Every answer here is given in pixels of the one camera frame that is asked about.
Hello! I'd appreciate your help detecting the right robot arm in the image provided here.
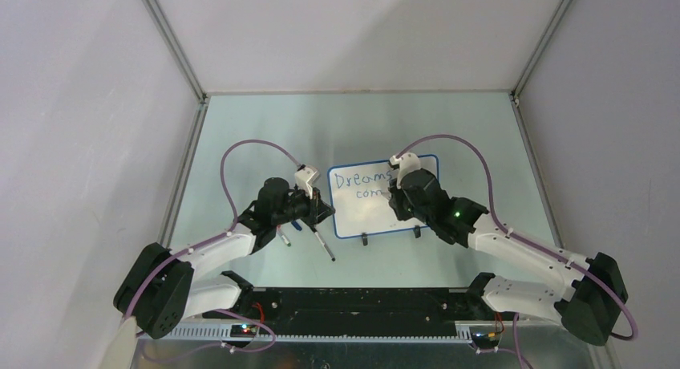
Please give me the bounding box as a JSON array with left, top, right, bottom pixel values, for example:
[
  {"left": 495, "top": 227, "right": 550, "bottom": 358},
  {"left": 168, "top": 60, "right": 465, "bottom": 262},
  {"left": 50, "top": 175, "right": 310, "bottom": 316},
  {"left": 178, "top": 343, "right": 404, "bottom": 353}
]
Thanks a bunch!
[{"left": 388, "top": 168, "right": 628, "bottom": 346}]

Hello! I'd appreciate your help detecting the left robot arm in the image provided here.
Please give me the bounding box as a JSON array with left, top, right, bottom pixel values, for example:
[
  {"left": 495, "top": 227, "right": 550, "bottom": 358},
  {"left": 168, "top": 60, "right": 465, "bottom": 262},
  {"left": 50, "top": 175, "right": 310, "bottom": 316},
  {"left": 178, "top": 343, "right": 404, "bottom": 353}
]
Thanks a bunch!
[{"left": 113, "top": 177, "right": 335, "bottom": 339}]

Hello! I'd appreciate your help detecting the blue framed whiteboard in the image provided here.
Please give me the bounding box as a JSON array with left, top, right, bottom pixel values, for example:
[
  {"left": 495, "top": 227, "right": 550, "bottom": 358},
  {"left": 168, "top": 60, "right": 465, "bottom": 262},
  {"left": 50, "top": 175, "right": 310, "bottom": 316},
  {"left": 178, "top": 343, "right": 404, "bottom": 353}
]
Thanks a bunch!
[{"left": 327, "top": 160, "right": 425, "bottom": 239}]

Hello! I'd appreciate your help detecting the green whiteboard marker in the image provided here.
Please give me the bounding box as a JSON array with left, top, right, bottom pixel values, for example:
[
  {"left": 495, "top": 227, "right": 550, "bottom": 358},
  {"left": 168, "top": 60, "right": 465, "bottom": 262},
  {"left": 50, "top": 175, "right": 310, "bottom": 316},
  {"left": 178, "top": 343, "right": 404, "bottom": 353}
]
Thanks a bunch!
[{"left": 277, "top": 226, "right": 292, "bottom": 247}]

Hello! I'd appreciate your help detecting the black whiteboard marker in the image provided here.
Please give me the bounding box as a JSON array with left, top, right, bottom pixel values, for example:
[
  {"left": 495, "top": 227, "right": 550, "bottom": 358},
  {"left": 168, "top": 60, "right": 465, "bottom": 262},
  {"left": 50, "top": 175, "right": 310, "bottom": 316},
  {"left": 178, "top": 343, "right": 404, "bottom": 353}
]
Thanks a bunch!
[{"left": 312, "top": 227, "right": 336, "bottom": 262}]

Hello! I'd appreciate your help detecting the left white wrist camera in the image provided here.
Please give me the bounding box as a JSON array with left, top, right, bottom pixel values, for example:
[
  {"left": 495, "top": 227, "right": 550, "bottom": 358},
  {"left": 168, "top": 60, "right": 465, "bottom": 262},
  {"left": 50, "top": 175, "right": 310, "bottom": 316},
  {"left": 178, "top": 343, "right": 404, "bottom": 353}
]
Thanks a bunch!
[{"left": 294, "top": 164, "right": 319, "bottom": 198}]

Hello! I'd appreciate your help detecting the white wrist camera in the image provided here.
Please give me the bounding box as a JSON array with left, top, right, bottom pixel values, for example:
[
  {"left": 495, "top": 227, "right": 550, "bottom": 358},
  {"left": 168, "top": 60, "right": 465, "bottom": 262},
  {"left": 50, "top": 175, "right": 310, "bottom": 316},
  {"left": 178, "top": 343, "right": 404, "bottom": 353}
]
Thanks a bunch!
[
  {"left": 388, "top": 152, "right": 422, "bottom": 189},
  {"left": 294, "top": 164, "right": 319, "bottom": 198}
]

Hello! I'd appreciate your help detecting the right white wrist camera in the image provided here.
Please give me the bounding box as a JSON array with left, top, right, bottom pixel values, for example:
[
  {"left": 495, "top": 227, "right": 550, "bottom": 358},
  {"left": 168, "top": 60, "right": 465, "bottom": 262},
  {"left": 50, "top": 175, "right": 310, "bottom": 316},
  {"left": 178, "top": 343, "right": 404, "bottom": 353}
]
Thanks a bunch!
[{"left": 388, "top": 152, "right": 422, "bottom": 189}]

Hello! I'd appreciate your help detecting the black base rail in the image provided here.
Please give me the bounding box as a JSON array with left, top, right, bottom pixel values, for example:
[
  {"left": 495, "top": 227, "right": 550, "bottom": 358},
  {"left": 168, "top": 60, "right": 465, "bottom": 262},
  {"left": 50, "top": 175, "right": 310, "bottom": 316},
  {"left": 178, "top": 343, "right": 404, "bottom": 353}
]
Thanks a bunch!
[{"left": 232, "top": 287, "right": 496, "bottom": 338}]

